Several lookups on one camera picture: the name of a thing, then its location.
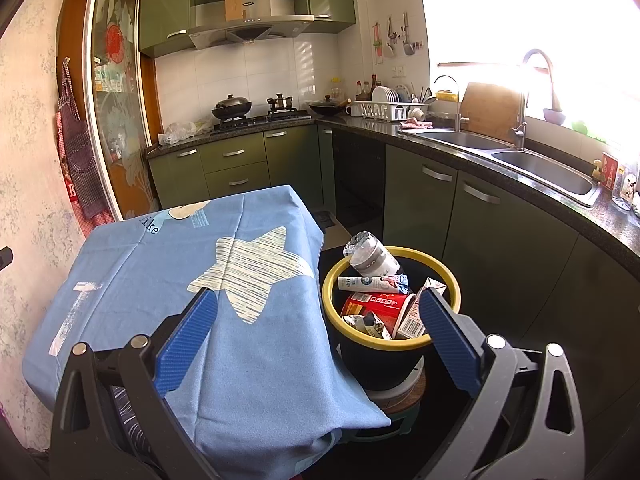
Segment checkered apron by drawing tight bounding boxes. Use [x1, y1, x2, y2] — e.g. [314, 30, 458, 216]
[55, 57, 116, 238]

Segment blue star print tablecloth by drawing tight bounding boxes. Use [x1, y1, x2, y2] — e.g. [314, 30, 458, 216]
[21, 185, 392, 480]

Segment white plastic bag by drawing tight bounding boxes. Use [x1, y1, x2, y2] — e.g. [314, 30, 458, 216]
[159, 119, 213, 146]

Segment tall steel faucet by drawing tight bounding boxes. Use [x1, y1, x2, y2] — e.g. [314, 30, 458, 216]
[512, 49, 556, 151]

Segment wooden cutting board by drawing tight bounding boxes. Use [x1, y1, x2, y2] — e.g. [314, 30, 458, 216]
[460, 82, 526, 143]

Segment black lidded pan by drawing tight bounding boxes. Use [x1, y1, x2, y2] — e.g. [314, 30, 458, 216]
[307, 95, 351, 117]

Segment clear glass jar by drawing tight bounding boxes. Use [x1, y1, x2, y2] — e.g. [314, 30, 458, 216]
[614, 162, 640, 211]

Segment black gas stove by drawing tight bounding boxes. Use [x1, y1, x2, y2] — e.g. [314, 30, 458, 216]
[212, 110, 313, 133]

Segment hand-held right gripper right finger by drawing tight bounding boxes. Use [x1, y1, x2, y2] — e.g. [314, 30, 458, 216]
[415, 287, 587, 480]

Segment small steel faucet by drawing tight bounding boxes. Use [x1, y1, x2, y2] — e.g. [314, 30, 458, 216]
[434, 75, 468, 132]

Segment red instant noodle bowl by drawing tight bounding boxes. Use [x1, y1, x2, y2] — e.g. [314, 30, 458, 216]
[341, 291, 417, 339]

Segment stainless steel double sink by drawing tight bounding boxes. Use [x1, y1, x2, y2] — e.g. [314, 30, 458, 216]
[412, 129, 606, 209]

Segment dark striped cloth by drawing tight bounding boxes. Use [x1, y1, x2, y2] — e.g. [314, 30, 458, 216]
[111, 387, 168, 466]

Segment yellow rimmed dark bin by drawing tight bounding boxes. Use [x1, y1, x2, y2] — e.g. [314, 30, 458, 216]
[321, 246, 462, 391]

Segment foil wrapper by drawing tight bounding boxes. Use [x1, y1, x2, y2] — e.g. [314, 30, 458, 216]
[341, 312, 393, 341]

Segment black built-in appliance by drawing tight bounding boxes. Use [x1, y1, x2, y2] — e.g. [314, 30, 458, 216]
[332, 127, 386, 233]

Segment black wok with lid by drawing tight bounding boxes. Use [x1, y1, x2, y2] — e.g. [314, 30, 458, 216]
[211, 93, 253, 121]

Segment white dish rack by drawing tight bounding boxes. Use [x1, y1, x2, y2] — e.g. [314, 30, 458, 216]
[352, 100, 430, 122]

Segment white red milk carton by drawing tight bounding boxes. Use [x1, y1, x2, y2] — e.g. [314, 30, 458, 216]
[395, 277, 448, 339]

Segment round stool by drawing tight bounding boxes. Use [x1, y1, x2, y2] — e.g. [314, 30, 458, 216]
[345, 360, 428, 443]

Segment steel range hood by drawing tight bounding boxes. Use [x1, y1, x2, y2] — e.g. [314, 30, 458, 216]
[188, 0, 315, 51]

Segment frosted glass sliding door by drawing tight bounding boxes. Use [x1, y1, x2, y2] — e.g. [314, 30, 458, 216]
[82, 0, 156, 221]

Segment small red box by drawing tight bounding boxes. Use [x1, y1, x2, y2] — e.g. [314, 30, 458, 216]
[600, 152, 621, 191]

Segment bright window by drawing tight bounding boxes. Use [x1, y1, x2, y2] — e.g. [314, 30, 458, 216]
[415, 0, 640, 161]

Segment green plastic item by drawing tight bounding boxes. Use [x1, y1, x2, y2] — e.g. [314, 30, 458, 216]
[572, 120, 606, 141]

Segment green upper cabinets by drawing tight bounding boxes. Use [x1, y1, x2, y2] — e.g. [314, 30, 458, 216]
[139, 0, 357, 58]

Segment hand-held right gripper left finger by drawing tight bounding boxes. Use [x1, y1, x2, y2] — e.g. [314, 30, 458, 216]
[50, 287, 221, 480]

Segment white printed tube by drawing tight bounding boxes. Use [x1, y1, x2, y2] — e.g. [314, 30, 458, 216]
[337, 275, 396, 292]

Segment clear white-labelled water bottle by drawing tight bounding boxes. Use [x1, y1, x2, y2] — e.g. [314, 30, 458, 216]
[342, 231, 402, 278]

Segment hanging metal spatula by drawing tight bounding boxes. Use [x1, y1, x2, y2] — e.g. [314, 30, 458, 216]
[401, 12, 416, 56]

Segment dark floor mat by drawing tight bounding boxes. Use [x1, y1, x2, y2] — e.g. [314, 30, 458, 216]
[315, 210, 346, 241]

